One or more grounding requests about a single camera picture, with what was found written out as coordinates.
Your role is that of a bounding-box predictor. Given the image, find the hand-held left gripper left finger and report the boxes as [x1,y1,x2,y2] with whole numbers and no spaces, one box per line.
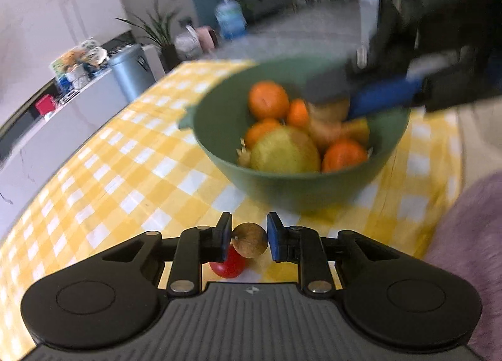
[101,212,233,296]

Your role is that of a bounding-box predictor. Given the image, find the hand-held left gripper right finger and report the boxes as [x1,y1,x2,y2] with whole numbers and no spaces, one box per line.
[267,212,401,296]

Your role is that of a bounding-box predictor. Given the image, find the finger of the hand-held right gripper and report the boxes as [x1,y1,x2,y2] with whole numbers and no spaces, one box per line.
[305,68,354,105]
[346,77,427,120]

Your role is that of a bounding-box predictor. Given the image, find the small round brown fruit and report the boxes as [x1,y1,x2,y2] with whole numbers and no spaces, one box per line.
[231,223,269,259]

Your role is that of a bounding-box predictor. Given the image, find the tan brown fruit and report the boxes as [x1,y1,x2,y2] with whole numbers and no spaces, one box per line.
[306,97,351,150]

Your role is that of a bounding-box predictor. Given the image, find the orange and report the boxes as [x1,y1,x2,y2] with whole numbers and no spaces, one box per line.
[286,99,310,128]
[245,118,282,149]
[322,139,369,173]
[248,81,291,119]

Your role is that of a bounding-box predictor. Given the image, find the green bowl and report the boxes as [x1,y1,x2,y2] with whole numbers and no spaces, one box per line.
[177,54,412,213]

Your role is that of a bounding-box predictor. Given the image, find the red tomato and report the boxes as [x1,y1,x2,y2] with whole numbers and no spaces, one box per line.
[209,245,248,279]

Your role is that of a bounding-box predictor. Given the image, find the yellow orange fruit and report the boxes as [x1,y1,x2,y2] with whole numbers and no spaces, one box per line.
[341,118,371,148]

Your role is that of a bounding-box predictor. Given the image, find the yellow green pear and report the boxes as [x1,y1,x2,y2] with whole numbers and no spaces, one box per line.
[250,127,321,173]

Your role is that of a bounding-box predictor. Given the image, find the small yellow husked fruit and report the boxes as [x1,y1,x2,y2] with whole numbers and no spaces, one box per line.
[236,138,252,168]

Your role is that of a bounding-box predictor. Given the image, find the blue water jug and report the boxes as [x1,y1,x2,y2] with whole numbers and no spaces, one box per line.
[215,0,248,40]

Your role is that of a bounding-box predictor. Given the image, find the yellow checkered tablecloth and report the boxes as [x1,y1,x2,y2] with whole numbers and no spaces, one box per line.
[0,59,463,361]

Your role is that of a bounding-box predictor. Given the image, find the pink stool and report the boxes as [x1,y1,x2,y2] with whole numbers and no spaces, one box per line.
[196,25,218,51]

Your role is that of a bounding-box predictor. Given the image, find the white plastic bag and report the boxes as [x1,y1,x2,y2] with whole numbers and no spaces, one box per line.
[174,25,200,59]

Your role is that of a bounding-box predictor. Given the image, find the potted plant with long leaves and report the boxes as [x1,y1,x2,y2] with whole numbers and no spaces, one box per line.
[115,0,185,71]

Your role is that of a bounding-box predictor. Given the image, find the purple fuzzy cloth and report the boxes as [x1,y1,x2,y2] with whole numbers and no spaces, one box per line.
[425,173,502,361]

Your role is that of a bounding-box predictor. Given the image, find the grey trash bin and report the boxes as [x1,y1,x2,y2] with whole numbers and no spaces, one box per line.
[108,44,154,103]

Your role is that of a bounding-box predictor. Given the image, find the white counter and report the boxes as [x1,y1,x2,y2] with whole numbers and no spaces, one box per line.
[0,45,165,236]

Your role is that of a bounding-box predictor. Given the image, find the red box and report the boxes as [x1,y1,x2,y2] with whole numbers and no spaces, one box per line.
[35,95,56,114]

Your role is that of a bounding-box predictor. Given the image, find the pile of snack packets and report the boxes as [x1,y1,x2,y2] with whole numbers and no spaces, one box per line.
[50,40,108,91]

